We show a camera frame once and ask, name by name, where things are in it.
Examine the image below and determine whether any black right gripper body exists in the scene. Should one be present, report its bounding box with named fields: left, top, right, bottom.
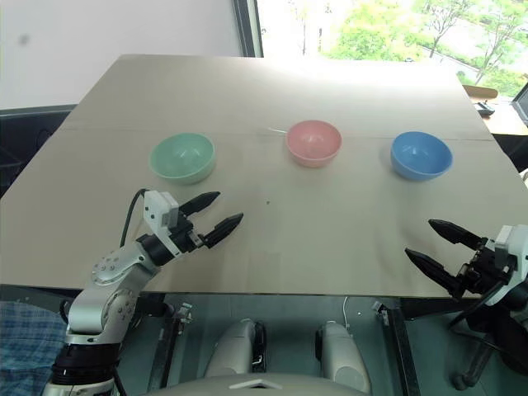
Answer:
left=455, top=238, right=517, bottom=297

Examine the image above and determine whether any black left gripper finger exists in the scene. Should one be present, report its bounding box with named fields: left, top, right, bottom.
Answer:
left=177, top=191, right=222, bottom=218
left=202, top=212, right=246, bottom=250

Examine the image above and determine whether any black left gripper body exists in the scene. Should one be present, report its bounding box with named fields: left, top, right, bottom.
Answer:
left=168, top=214, right=207, bottom=254

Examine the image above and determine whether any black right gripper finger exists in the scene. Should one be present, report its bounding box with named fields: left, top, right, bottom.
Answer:
left=403, top=247, right=464, bottom=298
left=427, top=219, right=488, bottom=251

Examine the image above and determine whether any green plastic bowl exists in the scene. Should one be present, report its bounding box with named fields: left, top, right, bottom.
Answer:
left=148, top=132, right=217, bottom=186

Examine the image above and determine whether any blue plastic bowl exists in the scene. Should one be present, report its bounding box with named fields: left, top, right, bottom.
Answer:
left=389, top=130, right=454, bottom=183

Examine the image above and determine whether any metal table leg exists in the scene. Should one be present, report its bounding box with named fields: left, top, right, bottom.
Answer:
left=147, top=302, right=195, bottom=391
left=370, top=299, right=422, bottom=396

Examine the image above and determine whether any black clamp stand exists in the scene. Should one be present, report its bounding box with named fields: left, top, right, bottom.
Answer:
left=450, top=329, right=528, bottom=391

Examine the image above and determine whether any black office chair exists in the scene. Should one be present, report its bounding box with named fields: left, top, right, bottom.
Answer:
left=489, top=133, right=528, bottom=177

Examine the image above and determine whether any silver left robot thigh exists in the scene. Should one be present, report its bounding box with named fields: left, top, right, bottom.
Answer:
left=205, top=317, right=269, bottom=379

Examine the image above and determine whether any silver robot thigh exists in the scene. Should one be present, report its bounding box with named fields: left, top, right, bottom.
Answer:
left=315, top=320, right=372, bottom=395
left=205, top=317, right=269, bottom=379

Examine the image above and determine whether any pink red plastic bowl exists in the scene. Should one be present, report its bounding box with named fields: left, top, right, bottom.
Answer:
left=285, top=120, right=343, bottom=169

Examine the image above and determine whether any silver right robot thigh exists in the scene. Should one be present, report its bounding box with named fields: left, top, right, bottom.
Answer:
left=315, top=320, right=372, bottom=395

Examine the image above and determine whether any wooden side desk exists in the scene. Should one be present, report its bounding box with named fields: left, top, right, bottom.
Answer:
left=460, top=83, right=528, bottom=136

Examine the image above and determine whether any dark laptop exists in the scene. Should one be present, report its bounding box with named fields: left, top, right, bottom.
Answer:
left=509, top=83, right=528, bottom=123

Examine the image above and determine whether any silver robot torso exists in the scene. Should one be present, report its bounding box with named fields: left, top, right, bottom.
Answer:
left=156, top=370, right=346, bottom=396

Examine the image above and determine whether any black low cabinet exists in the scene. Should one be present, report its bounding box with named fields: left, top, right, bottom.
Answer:
left=0, top=104, right=78, bottom=200

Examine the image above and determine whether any blue plaid cloth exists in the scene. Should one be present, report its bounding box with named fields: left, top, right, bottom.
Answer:
left=0, top=300, right=69, bottom=396

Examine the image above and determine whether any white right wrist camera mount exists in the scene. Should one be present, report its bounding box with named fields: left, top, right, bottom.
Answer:
left=494, top=224, right=528, bottom=286

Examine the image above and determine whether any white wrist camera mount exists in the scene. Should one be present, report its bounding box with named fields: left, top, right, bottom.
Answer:
left=494, top=224, right=528, bottom=286
left=142, top=190, right=183, bottom=253

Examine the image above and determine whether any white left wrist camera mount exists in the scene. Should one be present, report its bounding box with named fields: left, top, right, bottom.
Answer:
left=142, top=190, right=183, bottom=253

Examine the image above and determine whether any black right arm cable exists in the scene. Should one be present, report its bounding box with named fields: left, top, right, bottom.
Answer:
left=447, top=284, right=511, bottom=332

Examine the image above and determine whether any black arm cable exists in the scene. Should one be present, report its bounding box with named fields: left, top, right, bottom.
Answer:
left=447, top=284, right=511, bottom=332
left=119, top=188, right=150, bottom=248

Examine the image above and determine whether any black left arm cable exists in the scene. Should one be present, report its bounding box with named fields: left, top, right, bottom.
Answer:
left=119, top=188, right=150, bottom=248

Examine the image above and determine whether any dark window frame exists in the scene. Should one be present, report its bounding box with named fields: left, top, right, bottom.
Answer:
left=229, top=0, right=265, bottom=58

